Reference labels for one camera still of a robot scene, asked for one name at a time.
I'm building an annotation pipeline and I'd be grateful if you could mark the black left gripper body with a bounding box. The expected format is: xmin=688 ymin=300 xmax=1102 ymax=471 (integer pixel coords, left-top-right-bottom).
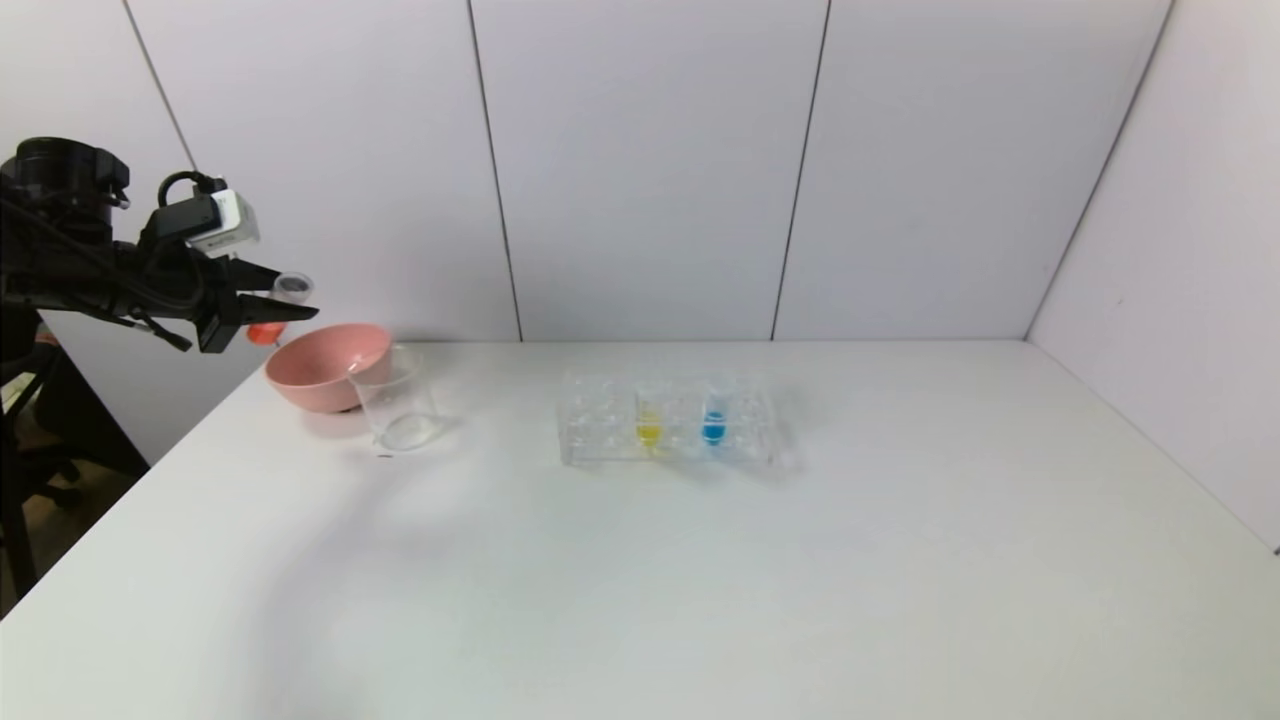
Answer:
xmin=114 ymin=240 xmax=243 ymax=354

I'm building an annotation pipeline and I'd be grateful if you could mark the test tube with red pigment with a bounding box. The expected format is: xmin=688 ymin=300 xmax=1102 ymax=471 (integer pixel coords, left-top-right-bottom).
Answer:
xmin=248 ymin=272 xmax=314 ymax=347

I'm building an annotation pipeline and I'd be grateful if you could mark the test tube with yellow pigment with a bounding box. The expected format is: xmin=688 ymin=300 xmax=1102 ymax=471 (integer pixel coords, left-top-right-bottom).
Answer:
xmin=635 ymin=380 xmax=663 ymax=453

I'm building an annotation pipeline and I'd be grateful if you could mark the clear acrylic test tube rack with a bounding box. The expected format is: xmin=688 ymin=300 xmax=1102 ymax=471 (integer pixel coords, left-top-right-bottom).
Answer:
xmin=558 ymin=371 xmax=777 ymax=467

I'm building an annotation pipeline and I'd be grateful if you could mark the test tube with blue pigment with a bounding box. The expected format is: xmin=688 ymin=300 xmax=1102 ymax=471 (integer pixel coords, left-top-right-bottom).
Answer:
xmin=701 ymin=378 xmax=728 ymax=448

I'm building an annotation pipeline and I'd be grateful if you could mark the pink bowl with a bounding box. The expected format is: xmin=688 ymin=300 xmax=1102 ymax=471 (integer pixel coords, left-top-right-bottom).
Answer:
xmin=265 ymin=323 xmax=394 ymax=414

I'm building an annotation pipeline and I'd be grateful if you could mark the clear glass beaker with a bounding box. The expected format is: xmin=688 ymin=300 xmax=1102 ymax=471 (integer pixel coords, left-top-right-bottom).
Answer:
xmin=349 ymin=346 xmax=442 ymax=452

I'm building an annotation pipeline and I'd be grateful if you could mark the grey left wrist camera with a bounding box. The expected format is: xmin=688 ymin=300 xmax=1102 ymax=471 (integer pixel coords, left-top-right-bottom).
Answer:
xmin=150 ymin=190 xmax=261 ymax=259

